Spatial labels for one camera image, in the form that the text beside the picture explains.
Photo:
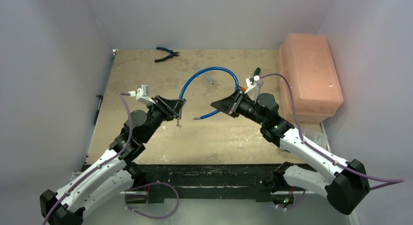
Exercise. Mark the small silver wrench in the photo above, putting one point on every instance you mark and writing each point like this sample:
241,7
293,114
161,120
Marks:
210,79

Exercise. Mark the blue cable lock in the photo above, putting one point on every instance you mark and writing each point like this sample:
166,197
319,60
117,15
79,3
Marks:
215,68

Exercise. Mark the black handled tool at edge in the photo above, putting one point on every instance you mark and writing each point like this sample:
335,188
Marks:
100,99

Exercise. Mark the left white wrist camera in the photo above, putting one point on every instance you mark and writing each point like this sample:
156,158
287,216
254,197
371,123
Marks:
142,95

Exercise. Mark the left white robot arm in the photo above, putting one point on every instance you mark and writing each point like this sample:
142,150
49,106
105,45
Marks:
115,171

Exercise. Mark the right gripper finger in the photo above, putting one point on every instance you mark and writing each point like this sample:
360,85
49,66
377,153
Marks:
232,98
225,107

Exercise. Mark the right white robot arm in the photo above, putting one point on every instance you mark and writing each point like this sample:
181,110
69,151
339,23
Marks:
331,176

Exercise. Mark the orange plastic toolbox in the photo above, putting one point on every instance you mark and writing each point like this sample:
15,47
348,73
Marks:
313,91

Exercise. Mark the large silver wrench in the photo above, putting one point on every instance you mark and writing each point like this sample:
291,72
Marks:
257,89

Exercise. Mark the green handled screwdriver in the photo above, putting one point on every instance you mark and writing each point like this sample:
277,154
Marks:
257,71

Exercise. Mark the clear plastic bags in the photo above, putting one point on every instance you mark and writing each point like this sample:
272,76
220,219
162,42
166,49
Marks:
317,137

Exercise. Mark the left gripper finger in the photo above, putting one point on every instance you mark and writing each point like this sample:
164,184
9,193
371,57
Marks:
174,109
171,101

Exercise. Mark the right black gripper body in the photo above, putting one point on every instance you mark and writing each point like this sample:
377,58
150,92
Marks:
235,103

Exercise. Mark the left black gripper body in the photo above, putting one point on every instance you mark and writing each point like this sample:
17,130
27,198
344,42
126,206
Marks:
159,112

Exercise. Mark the silver key bunch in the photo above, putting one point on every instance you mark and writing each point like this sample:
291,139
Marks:
178,125

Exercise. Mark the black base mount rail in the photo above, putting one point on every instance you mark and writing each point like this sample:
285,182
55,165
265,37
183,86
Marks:
206,181

